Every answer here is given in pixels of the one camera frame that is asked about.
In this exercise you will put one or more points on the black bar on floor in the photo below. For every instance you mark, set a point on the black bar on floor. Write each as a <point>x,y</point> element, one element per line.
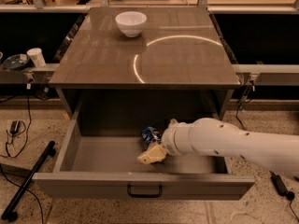
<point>10,214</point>

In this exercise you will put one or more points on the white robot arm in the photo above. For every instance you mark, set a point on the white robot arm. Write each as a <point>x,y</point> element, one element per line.
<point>278,153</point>

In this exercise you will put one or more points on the black power adapter left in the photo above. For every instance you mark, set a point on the black power adapter left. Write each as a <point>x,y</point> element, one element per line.
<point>14,127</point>

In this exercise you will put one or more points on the black drawer handle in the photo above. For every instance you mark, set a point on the black drawer handle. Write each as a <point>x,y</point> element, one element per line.
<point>147,192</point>

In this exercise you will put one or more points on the dark blue plate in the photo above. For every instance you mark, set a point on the dark blue plate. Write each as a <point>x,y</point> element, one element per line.
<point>16,62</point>

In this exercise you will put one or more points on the white ceramic bowl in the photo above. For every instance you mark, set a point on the white ceramic bowl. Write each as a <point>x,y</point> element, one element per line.
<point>131,23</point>

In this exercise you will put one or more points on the black power adapter right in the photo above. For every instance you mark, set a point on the black power adapter right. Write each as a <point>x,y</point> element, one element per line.
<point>279,184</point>

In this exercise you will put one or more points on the open grey drawer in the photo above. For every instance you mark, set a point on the open grey drawer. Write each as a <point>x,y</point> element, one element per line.
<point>98,158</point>

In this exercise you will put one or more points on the white paper cup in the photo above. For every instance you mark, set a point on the white paper cup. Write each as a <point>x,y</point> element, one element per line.
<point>36,56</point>

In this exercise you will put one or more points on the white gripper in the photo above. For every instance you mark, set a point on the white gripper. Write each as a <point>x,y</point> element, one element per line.
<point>169,139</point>

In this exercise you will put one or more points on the blue pepsi can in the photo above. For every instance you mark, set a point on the blue pepsi can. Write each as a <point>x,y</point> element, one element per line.
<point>151,135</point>

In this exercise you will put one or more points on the black power adapter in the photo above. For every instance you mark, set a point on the black power adapter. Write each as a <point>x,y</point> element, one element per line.
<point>14,127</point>
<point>279,184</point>

